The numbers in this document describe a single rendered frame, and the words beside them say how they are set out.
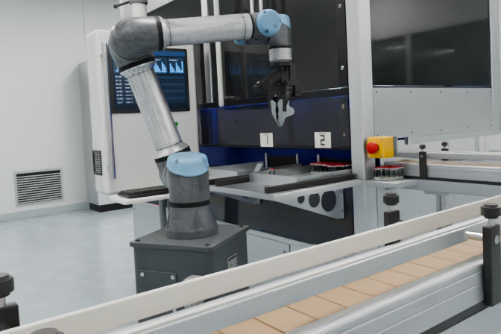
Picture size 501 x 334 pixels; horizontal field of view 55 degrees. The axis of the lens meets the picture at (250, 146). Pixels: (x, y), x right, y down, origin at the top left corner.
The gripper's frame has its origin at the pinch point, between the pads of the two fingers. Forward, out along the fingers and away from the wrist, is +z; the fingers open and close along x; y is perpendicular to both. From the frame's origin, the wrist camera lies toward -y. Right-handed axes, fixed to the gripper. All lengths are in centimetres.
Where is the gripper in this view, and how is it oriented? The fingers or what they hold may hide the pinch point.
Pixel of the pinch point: (278, 122)
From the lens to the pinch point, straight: 159.9
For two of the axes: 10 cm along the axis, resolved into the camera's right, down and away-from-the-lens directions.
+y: 8.0, -0.7, 6.0
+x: -6.0, -0.1, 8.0
